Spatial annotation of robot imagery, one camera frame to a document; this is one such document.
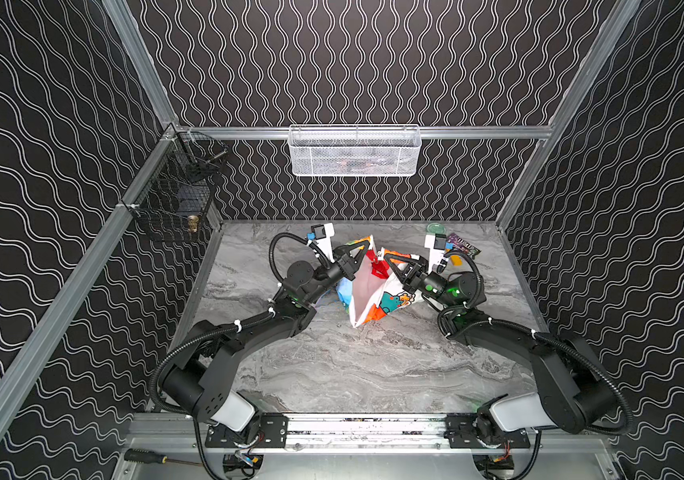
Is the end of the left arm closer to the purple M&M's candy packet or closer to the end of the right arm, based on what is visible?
the end of the right arm

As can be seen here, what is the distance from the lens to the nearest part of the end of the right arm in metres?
0.68

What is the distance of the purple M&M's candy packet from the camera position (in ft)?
3.67

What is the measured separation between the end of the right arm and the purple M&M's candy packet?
1.56 feet

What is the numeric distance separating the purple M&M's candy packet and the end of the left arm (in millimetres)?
548

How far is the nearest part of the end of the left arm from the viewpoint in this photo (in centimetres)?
68
